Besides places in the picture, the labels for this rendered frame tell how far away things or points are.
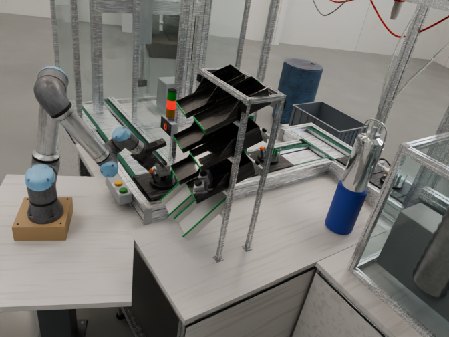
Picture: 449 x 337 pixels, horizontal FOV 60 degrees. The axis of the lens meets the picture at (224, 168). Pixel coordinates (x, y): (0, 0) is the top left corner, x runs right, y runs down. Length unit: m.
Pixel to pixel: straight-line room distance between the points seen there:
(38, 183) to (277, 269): 1.13
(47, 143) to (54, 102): 0.29
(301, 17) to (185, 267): 9.25
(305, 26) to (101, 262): 9.44
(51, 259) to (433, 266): 1.56
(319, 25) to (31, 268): 9.76
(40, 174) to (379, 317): 1.57
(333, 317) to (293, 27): 9.10
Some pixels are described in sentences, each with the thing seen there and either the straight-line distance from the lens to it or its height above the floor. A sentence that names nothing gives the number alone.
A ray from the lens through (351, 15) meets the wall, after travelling 11.12.
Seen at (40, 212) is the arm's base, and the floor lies 1.00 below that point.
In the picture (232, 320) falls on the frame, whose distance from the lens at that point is 1.85.
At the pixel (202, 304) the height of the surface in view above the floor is 0.86.
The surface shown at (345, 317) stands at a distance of 2.01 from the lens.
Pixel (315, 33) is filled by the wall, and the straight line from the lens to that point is 10.81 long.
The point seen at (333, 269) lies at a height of 0.86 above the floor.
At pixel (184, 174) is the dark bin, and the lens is 1.76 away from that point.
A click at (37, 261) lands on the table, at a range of 1.87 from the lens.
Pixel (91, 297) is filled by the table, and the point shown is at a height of 0.86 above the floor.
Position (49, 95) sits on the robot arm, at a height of 1.54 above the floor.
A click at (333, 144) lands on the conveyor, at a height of 0.94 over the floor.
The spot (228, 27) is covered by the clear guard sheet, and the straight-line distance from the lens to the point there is 3.22.
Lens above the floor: 2.15
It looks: 31 degrees down
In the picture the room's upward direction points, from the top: 10 degrees clockwise
